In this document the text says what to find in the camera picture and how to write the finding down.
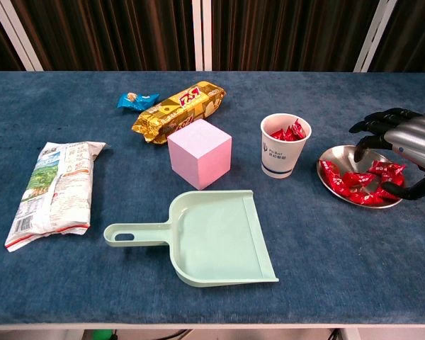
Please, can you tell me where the white snack bag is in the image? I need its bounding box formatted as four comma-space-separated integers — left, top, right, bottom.
4, 141, 106, 253

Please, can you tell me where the mint green plastic dustpan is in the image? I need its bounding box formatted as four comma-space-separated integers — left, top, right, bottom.
103, 189, 280, 288

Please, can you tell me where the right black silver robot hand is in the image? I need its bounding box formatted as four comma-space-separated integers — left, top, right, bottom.
349, 108, 425, 201

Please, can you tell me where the pink foam cube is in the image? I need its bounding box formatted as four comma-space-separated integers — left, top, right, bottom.
166, 118, 233, 191

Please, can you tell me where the black floor cable bundle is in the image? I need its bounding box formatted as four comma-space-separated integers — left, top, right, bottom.
162, 329, 193, 340

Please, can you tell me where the blue wrapped candy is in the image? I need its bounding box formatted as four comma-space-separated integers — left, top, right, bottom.
116, 91, 160, 111

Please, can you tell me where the gold biscuit package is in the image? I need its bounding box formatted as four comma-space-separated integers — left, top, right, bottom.
131, 80, 227, 145

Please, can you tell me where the round metal plate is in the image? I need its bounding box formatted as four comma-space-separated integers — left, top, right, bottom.
316, 144, 405, 210

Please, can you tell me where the white paper cup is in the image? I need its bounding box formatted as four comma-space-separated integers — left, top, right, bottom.
260, 113, 312, 179

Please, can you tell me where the white table frame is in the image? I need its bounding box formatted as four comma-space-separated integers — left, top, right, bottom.
0, 320, 425, 340

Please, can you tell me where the blue felt table cover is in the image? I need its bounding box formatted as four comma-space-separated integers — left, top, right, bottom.
0, 70, 425, 325

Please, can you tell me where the white frame post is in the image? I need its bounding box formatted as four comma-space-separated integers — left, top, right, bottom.
0, 0, 44, 72
353, 0, 400, 74
192, 0, 213, 72

